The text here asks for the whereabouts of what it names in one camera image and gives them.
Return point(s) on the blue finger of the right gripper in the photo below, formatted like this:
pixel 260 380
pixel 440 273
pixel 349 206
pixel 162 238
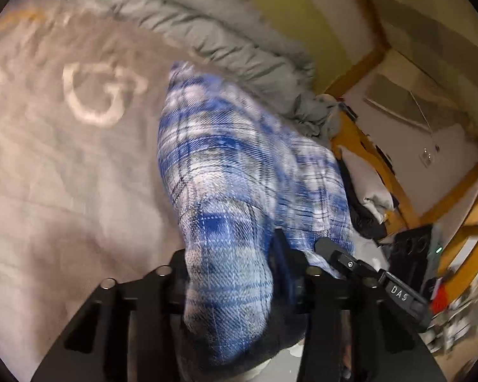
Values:
pixel 346 264

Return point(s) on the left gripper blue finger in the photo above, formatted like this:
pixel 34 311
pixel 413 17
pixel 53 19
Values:
pixel 288 267

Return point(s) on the blue plaid flannel shirt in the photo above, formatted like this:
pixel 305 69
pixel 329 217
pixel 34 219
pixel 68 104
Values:
pixel 235 173

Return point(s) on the black folded garment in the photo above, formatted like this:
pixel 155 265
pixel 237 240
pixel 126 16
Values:
pixel 362 219

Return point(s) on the grey folded sweatshirt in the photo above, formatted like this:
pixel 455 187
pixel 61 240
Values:
pixel 368 186

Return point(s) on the grey printed bed sheet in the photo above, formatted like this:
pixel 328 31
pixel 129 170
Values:
pixel 80 192

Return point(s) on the grey rumpled duvet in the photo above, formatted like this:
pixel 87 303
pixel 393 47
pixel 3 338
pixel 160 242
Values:
pixel 233 35

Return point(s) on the checkered hanging cloth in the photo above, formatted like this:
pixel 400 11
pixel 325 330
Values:
pixel 441 38

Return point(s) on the wooden bunk bed frame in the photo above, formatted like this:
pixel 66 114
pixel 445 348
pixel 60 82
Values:
pixel 404 111

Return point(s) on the white wall socket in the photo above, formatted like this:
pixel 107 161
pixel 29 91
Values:
pixel 426 158

